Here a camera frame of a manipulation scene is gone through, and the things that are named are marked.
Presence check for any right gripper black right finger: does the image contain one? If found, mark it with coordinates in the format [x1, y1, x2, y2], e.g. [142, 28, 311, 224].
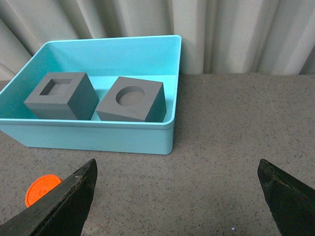
[257, 159, 315, 236]

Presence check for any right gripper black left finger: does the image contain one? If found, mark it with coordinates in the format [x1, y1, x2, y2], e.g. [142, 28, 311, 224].
[0, 159, 97, 236]

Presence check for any orange cylinder with white numbers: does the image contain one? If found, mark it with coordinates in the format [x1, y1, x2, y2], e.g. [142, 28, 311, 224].
[25, 174, 62, 207]

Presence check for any gray cube with square hole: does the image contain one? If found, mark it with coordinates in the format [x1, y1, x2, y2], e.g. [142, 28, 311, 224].
[24, 72, 99, 120]

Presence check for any gray cube with round hole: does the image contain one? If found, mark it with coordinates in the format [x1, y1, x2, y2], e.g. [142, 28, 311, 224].
[95, 76, 166, 122]

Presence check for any blue plastic box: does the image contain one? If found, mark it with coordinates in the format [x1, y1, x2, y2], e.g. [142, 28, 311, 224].
[0, 35, 182, 154]

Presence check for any white curtain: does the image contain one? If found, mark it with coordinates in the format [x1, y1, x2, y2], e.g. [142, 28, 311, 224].
[0, 0, 315, 80]

